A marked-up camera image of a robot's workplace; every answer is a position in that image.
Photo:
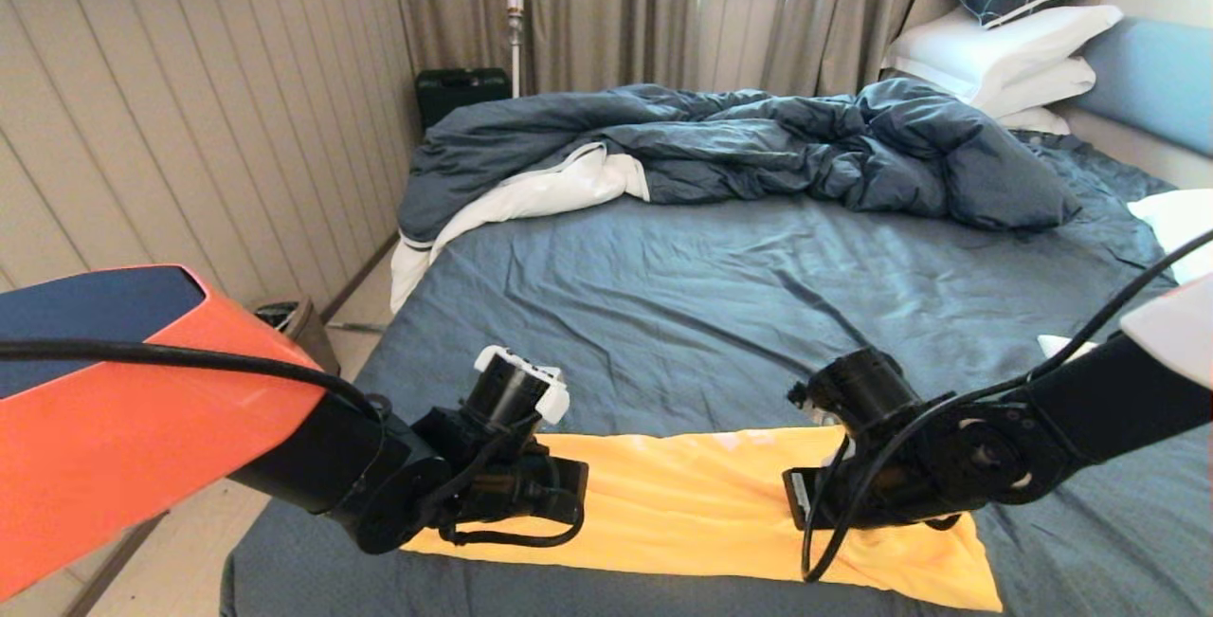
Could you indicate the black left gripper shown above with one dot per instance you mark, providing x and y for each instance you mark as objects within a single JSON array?
[{"x": 502, "y": 480}]

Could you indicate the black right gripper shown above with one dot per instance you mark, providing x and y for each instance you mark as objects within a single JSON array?
[{"x": 881, "y": 465}]

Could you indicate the yellow t-shirt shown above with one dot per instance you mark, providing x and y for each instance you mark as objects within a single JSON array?
[{"x": 682, "y": 503}]

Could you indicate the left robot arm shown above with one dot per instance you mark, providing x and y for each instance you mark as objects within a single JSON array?
[{"x": 142, "y": 427}]

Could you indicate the grey metal rod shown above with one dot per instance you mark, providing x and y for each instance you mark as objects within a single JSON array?
[{"x": 358, "y": 326}]

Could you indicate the white remote control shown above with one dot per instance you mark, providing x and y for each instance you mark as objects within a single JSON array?
[{"x": 1061, "y": 346}]

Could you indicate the dark blue bed sheet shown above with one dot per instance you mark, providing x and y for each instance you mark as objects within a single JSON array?
[{"x": 711, "y": 295}]

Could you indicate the beige trash bin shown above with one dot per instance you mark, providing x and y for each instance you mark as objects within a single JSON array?
[{"x": 303, "y": 328}]

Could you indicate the dark trash bag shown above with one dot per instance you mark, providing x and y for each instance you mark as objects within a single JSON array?
[{"x": 275, "y": 314}]

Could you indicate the white duvet lining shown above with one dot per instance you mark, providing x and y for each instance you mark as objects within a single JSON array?
[{"x": 550, "y": 190}]

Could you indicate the crumpled dark blue duvet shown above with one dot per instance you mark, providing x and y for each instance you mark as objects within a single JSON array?
[{"x": 758, "y": 138}]

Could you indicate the small white pillow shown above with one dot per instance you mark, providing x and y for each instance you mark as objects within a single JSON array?
[{"x": 1035, "y": 119}]

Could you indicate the black suitcase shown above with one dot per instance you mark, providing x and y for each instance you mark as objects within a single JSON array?
[{"x": 455, "y": 94}]

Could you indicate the beige bed headboard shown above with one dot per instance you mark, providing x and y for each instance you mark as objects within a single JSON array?
[{"x": 1137, "y": 148}]

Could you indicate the medium white pillow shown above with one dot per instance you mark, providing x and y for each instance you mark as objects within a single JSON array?
[{"x": 1042, "y": 83}]

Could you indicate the large white pillow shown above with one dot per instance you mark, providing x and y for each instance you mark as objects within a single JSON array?
[{"x": 995, "y": 44}]

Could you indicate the narrow beige curtain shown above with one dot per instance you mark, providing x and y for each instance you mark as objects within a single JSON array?
[{"x": 834, "y": 10}]

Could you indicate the blue headboard pad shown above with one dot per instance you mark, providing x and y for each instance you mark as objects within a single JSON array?
[{"x": 1156, "y": 81}]

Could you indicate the wide beige curtain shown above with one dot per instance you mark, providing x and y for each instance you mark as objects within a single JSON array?
[{"x": 606, "y": 10}]

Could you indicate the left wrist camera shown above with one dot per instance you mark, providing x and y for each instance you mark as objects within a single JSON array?
[{"x": 550, "y": 390}]

